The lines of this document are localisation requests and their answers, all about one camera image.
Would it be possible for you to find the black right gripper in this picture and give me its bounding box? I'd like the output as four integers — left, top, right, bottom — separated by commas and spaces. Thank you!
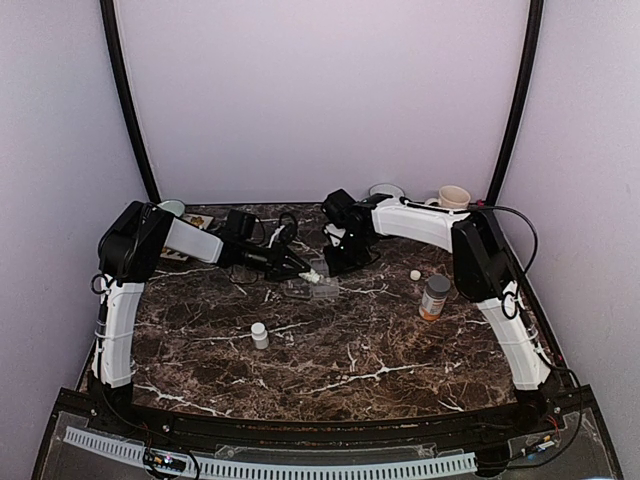
323, 230, 372, 278

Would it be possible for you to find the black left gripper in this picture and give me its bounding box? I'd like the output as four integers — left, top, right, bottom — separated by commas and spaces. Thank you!
239, 242, 311, 282

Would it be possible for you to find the white pill bottle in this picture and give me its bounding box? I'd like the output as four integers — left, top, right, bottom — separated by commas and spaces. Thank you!
251, 322, 269, 350
298, 269, 323, 284

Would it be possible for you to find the clear plastic pill organizer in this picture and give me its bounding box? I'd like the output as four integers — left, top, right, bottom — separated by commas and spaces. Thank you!
283, 257, 339, 300

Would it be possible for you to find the orange pill bottle grey cap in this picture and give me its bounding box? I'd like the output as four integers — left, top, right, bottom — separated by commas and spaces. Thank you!
419, 274, 451, 321

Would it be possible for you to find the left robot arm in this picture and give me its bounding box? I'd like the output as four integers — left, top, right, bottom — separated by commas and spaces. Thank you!
91, 201, 322, 391

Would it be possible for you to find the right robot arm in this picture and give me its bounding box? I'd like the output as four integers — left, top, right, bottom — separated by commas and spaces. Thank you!
321, 189, 561, 434

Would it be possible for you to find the small teal patterned bowl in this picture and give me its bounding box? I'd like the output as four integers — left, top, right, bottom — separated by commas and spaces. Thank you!
369, 183, 405, 197

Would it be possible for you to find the white pill bottle front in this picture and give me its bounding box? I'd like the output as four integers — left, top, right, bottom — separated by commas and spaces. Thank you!
251, 322, 269, 350

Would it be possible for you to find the square floral ceramic plate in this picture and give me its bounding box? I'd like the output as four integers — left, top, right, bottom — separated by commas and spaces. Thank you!
160, 214, 221, 263

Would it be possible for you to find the cream ceramic mug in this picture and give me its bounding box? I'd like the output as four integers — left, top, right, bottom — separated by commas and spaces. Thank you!
425, 185, 471, 210

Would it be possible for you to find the teal bowl on plate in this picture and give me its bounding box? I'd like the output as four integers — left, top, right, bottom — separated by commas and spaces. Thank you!
157, 199, 186, 217

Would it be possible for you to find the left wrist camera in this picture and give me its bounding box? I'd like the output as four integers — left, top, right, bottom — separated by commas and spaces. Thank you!
267, 212, 298, 249

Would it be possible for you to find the white slotted cable duct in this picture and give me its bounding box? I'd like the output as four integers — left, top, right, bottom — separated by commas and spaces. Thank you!
62, 426, 478, 479

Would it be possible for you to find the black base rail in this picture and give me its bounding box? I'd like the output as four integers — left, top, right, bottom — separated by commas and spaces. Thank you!
52, 385, 596, 451

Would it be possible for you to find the black right frame post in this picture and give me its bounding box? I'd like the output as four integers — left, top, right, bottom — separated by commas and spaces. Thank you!
485, 0, 545, 205

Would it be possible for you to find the black frame post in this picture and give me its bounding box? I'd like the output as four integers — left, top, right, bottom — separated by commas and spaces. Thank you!
99, 0, 161, 203
485, 0, 545, 205

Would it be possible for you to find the black left frame post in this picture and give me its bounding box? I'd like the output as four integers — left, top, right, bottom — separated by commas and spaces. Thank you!
99, 0, 161, 203

